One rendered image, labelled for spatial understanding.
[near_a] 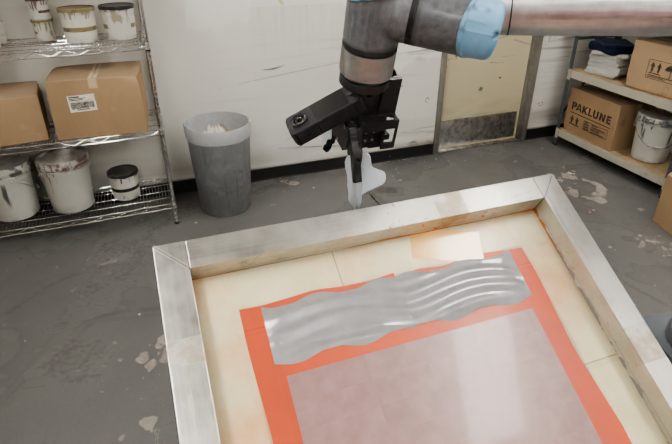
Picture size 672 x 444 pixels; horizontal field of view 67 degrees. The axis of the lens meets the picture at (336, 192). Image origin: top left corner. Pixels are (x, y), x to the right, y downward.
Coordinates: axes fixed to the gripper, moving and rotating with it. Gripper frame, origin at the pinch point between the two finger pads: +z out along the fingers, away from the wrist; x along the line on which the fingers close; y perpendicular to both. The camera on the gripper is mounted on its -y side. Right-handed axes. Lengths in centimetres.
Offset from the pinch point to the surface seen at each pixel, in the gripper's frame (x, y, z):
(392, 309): -27.0, -2.3, -2.8
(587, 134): 204, 329, 195
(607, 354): -38.9, 24.1, 0.9
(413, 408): -38.0, -3.9, 0.6
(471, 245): -20.7, 12.7, -3.5
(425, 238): -18.2, 6.4, -4.0
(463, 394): -38.2, 2.6, 0.7
